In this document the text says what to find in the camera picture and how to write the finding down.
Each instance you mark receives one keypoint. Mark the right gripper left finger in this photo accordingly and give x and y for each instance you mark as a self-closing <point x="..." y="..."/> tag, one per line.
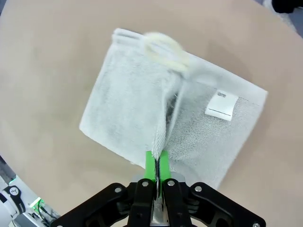
<point x="150" y="170"/>

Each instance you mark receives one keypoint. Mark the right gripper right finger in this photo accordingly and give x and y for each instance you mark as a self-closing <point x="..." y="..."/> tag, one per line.
<point x="165" y="170"/>

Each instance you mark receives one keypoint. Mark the gray towel with loop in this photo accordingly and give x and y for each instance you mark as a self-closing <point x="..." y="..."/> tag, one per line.
<point x="123" y="106"/>

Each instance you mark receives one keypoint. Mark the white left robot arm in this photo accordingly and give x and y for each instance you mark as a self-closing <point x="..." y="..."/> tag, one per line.
<point x="13" y="201"/>

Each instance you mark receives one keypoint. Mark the person in black shirt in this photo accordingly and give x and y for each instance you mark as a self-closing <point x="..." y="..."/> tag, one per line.
<point x="288" y="4"/>

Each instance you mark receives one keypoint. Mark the aluminium profile frame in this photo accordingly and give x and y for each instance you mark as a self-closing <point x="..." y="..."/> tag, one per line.
<point x="4" y="170"/>

